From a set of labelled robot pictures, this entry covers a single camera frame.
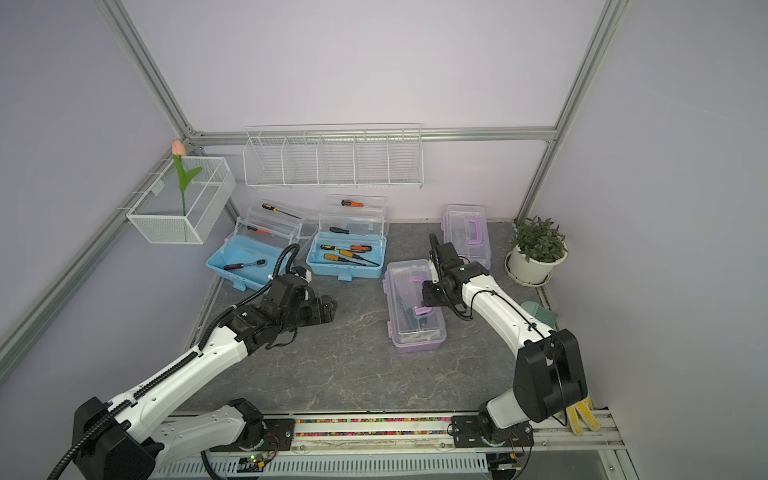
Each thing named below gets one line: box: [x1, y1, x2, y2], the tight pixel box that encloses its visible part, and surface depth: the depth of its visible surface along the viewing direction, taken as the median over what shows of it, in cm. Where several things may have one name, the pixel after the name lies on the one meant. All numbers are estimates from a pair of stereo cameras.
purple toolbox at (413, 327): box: [382, 258, 448, 354], surface depth 86 cm
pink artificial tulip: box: [171, 140, 202, 216], surface depth 87 cm
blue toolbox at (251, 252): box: [206, 199, 318, 292], surface depth 108 cm
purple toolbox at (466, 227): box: [441, 204, 492, 269], surface depth 110 cm
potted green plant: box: [504, 216, 568, 287], surface depth 95 cm
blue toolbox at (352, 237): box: [306, 194, 389, 282], surface depth 111 cm
